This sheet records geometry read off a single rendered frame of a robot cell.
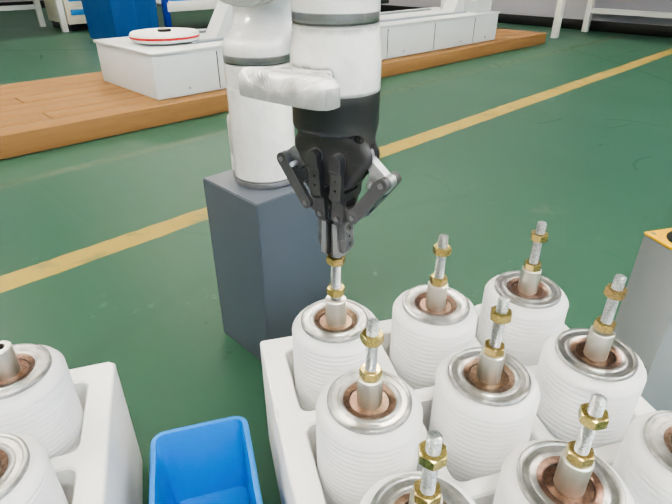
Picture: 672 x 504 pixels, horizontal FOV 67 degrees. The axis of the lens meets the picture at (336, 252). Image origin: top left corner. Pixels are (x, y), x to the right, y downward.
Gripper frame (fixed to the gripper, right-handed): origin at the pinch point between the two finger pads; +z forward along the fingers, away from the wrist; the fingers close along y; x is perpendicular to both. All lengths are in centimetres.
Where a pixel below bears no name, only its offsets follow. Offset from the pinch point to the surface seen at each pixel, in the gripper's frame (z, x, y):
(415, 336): 11.9, -4.4, -7.4
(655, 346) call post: 16.3, -24.7, -28.7
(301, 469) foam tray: 17.6, 12.5, -5.4
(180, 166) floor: 36, -61, 110
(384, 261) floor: 36, -50, 24
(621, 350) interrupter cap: 10.2, -12.9, -25.8
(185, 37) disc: 7, -115, 168
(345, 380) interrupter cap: 10.2, 6.9, -6.3
